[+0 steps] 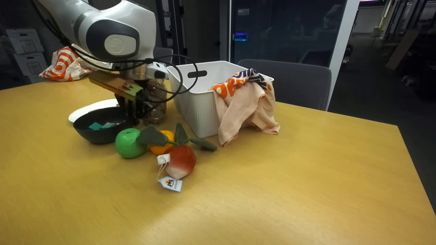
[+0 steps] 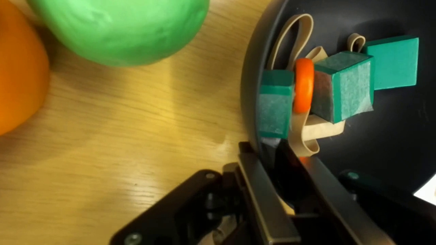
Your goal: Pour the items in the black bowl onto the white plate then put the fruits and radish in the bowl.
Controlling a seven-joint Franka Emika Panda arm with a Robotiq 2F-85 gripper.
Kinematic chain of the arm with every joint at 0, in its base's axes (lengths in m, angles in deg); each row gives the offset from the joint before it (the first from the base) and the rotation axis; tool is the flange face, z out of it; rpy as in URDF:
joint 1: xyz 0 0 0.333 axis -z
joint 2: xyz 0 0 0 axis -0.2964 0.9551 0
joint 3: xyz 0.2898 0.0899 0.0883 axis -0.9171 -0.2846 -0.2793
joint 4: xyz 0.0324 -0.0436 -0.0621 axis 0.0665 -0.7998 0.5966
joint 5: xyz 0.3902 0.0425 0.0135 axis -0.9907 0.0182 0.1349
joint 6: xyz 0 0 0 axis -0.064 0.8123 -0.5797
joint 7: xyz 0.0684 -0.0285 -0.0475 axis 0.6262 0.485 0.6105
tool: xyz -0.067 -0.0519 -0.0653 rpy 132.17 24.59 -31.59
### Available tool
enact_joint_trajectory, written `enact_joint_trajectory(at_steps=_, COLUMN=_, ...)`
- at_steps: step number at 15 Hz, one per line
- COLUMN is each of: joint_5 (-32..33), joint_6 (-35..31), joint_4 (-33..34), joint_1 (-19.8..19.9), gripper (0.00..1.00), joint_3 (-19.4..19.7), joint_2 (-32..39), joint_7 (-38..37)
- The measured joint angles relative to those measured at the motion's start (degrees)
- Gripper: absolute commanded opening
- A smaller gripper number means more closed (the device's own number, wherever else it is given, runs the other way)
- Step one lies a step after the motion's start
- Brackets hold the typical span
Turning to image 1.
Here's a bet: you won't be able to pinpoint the tan wrist camera mount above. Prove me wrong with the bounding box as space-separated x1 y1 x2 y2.
88 71 145 101

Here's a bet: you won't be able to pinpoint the black bowl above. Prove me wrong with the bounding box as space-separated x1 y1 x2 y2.
73 107 139 146

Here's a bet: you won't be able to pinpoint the teal block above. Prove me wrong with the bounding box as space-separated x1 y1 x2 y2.
88 120 118 133

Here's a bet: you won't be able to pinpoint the green toy apple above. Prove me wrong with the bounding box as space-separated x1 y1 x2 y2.
114 127 149 161

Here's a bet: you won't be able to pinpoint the orange toy fruit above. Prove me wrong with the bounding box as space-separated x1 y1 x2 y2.
149 130 178 157

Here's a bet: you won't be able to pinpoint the stacked cardboard boxes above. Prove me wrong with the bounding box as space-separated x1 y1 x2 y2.
5 28 48 80

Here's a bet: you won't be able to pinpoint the orange and white plastic bag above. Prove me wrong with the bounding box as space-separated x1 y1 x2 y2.
39 47 96 84

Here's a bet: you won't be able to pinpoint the peach cloth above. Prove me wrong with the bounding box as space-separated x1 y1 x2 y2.
212 69 282 148

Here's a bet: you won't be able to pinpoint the blue lit screen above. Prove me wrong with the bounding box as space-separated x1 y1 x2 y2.
232 32 250 44

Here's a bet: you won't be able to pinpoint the white plastic storage bin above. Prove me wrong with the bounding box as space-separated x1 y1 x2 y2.
167 61 276 139

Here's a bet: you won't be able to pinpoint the red plush radish with leaves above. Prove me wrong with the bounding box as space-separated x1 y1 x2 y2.
135 122 218 195

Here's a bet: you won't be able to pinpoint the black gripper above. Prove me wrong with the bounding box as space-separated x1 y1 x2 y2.
120 86 160 126

